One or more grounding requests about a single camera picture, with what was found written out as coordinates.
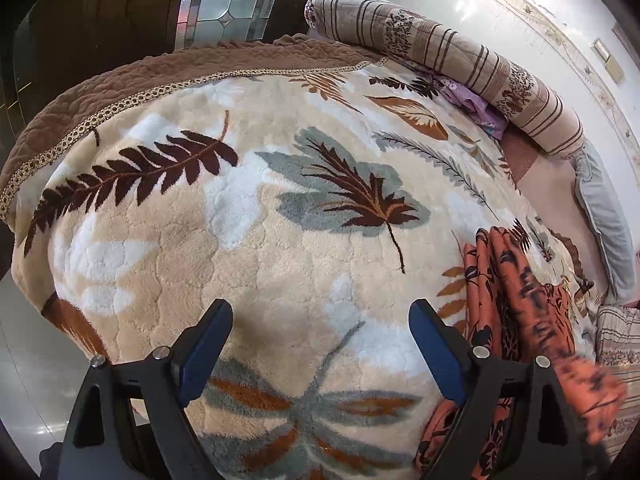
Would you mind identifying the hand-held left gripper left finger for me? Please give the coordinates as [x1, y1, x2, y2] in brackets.
[55, 299, 235, 480]

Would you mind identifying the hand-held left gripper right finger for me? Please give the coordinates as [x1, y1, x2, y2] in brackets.
[408, 298, 608, 480]

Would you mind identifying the orange floral garment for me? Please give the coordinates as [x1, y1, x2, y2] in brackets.
[412, 226, 628, 480]

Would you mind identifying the leaf print fleece blanket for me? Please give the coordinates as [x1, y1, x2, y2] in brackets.
[10, 57, 601, 480]

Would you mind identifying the striped floral pillow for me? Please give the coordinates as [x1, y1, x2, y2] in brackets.
[595, 305, 640, 461]

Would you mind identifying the pink quilted bed sheet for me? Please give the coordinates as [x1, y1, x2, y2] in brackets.
[495, 127, 613, 301]

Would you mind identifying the grey pillow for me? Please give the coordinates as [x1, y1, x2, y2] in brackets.
[570, 140, 640, 301]

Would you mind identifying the purple cloth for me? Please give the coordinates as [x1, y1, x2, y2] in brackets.
[400, 57, 508, 141]

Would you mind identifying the brown quilted bedspread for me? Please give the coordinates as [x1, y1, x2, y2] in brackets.
[0, 34, 388, 226]

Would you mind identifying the striped bolster pillow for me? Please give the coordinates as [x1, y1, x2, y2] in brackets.
[305, 0, 586, 160]

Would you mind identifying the wooden door with glass panel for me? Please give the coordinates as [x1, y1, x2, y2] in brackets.
[0, 0, 341, 126]

